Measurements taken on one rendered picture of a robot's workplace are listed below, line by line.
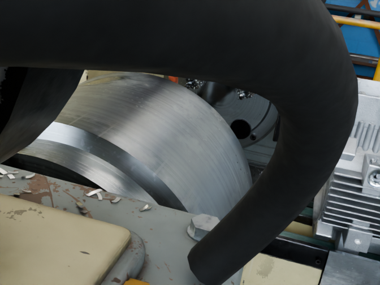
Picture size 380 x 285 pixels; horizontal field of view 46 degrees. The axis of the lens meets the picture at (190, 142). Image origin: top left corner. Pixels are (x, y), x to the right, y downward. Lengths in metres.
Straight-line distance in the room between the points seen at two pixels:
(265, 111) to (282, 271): 0.33
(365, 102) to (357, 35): 5.06
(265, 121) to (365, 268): 0.35
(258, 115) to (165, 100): 0.50
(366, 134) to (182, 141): 0.32
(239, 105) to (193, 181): 0.56
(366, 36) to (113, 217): 5.48
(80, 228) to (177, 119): 0.20
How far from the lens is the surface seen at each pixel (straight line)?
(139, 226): 0.21
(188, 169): 0.32
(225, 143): 0.40
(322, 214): 0.62
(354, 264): 0.66
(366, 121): 0.60
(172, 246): 0.20
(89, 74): 0.56
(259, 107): 0.87
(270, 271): 0.69
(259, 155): 1.15
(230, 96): 0.87
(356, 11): 4.90
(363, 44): 5.66
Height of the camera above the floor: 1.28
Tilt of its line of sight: 23 degrees down
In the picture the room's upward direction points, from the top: 7 degrees clockwise
